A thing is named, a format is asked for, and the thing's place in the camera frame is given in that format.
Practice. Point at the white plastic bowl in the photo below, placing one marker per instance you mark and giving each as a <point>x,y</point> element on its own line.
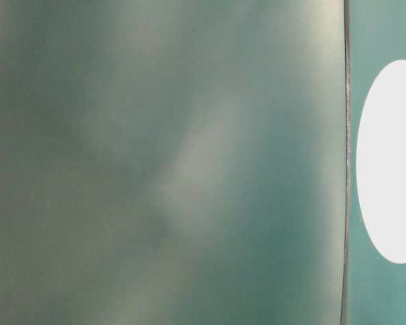
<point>381,162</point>

